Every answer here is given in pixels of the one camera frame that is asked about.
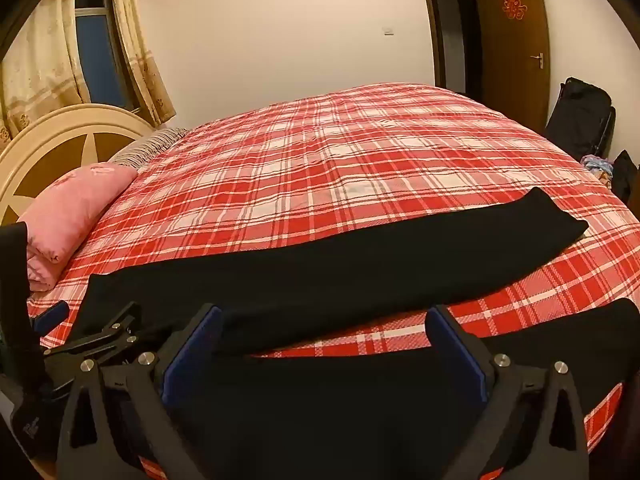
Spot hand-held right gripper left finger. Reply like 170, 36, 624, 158
56, 304, 223, 480

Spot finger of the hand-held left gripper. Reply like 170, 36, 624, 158
44, 301, 151, 361
29, 301, 71, 336

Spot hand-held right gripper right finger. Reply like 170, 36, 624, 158
425, 304, 591, 480

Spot black pants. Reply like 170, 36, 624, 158
70, 186, 640, 480

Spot pink pillow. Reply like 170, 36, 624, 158
17, 162, 138, 292

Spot cream and brown headboard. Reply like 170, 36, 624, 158
0, 103, 160, 228

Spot grey striped pillow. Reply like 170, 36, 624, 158
107, 127, 191, 168

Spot colourful cloth pile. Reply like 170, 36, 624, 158
580, 154, 616, 186

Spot bed with red plaid sheet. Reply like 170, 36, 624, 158
27, 82, 633, 480

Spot dark bag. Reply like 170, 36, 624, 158
611, 149, 640, 203

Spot beige patterned curtain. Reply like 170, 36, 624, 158
110, 0, 177, 126
0, 7, 91, 146

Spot window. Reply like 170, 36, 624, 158
74, 0, 141, 111

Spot black suitcase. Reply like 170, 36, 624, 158
544, 77, 617, 163

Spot brown wooden door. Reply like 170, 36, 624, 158
472, 0, 551, 133

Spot dark wooden door frame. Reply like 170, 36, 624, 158
417, 0, 496, 103

